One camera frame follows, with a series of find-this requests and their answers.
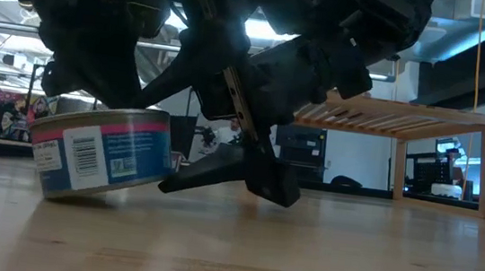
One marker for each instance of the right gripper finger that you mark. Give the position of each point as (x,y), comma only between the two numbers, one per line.
(196,58)
(230,166)

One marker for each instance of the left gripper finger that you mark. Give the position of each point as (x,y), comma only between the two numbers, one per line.
(121,82)
(75,75)

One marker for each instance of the wooden slatted shelf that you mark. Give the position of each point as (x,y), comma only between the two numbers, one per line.
(407,116)

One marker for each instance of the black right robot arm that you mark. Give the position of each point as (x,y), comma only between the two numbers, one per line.
(372,18)

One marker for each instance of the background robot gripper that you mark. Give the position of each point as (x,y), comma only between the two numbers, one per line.
(207,137)

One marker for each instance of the bright ceiling light panel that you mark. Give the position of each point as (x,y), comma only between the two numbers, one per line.
(267,30)

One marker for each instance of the black monitor screen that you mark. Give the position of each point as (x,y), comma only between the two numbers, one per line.
(181,133)

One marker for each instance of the black cabinet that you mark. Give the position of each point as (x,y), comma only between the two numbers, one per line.
(308,151)

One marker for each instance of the colourful patterned cloth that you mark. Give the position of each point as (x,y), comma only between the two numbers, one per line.
(6,106)

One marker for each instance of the ceiling light tube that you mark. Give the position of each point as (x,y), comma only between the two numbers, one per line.
(378,77)

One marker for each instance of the black rounded object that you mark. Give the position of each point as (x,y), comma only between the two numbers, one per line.
(346,181)

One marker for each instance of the desk computer monitor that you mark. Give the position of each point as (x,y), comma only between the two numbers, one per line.
(433,169)

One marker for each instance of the white rounded object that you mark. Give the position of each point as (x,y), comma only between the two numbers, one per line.
(446,190)

